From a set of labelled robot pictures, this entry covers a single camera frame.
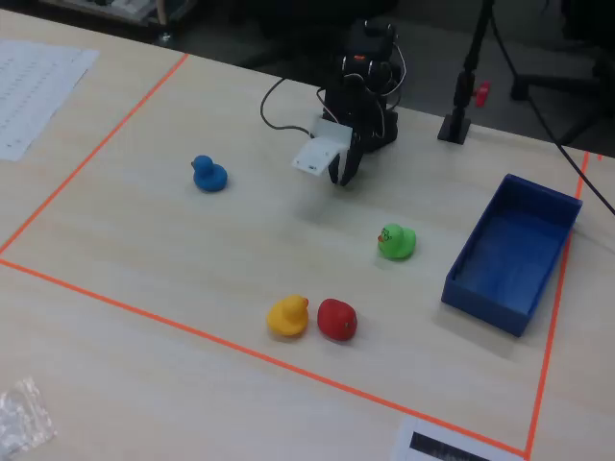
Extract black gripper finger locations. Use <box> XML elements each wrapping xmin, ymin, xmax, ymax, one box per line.
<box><xmin>338</xmin><ymin>133</ymin><xmax>363</xmax><ymax>187</ymax></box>
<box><xmin>328</xmin><ymin>148</ymin><xmax>344</xmax><ymax>185</ymax></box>

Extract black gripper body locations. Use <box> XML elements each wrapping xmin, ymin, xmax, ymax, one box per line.
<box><xmin>330</xmin><ymin>75</ymin><xmax>386</xmax><ymax>146</ymax></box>

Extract blue rubber duck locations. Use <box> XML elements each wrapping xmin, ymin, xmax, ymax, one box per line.
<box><xmin>190</xmin><ymin>154</ymin><xmax>229</xmax><ymax>194</ymax></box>

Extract green rubber duck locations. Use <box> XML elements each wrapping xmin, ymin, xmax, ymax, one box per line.
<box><xmin>377</xmin><ymin>223</ymin><xmax>417</xmax><ymax>262</ymax></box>

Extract red rubber duck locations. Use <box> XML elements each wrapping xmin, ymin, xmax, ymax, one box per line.
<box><xmin>316</xmin><ymin>298</ymin><xmax>358</xmax><ymax>343</ymax></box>

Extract yellow rubber duck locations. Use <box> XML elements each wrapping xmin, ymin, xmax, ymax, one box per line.
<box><xmin>266</xmin><ymin>294</ymin><xmax>310</xmax><ymax>337</ymax></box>

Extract blue plastic box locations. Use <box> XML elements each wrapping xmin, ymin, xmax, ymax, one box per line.
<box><xmin>440</xmin><ymin>173</ymin><xmax>584</xmax><ymax>338</ymax></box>

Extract red clamp knob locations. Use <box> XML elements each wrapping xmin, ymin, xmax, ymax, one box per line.
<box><xmin>472</xmin><ymin>81</ymin><xmax>493</xmax><ymax>109</ymax></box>

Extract black office chair base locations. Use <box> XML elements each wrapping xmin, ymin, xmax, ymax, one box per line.
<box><xmin>508</xmin><ymin>57</ymin><xmax>615</xmax><ymax>146</ymax></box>

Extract orange tape strip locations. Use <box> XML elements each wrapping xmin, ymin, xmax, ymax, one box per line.
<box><xmin>524</xmin><ymin>151</ymin><xmax>591</xmax><ymax>460</ymax></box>
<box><xmin>0</xmin><ymin>257</ymin><xmax>529</xmax><ymax>457</ymax></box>
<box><xmin>0</xmin><ymin>53</ymin><xmax>190</xmax><ymax>255</ymax></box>

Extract paper with black bar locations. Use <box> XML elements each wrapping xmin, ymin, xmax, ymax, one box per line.
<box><xmin>389</xmin><ymin>415</ymin><xmax>526</xmax><ymax>461</ymax></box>

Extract white printed table sheet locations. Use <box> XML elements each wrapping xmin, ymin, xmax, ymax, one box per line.
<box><xmin>0</xmin><ymin>39</ymin><xmax>101</xmax><ymax>162</ymax></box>

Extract clear plastic bag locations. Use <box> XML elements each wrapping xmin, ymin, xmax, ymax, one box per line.
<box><xmin>0</xmin><ymin>376</ymin><xmax>59</xmax><ymax>457</ymax></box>

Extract white gripper camera mount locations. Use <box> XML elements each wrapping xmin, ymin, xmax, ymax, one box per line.
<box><xmin>291</xmin><ymin>114</ymin><xmax>353</xmax><ymax>180</ymax></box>

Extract red white servo wires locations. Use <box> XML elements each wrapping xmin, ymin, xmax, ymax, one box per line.
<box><xmin>381</xmin><ymin>41</ymin><xmax>408</xmax><ymax>138</ymax></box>

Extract black camera cable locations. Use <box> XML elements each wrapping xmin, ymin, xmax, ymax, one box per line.
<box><xmin>260</xmin><ymin>76</ymin><xmax>319</xmax><ymax>136</ymax></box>

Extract black camera stand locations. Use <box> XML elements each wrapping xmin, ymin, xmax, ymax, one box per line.
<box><xmin>436</xmin><ymin>0</ymin><xmax>497</xmax><ymax>146</ymax></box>

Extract thick black stand cable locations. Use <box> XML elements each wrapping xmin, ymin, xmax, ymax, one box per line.
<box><xmin>488</xmin><ymin>0</ymin><xmax>615</xmax><ymax>216</ymax></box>

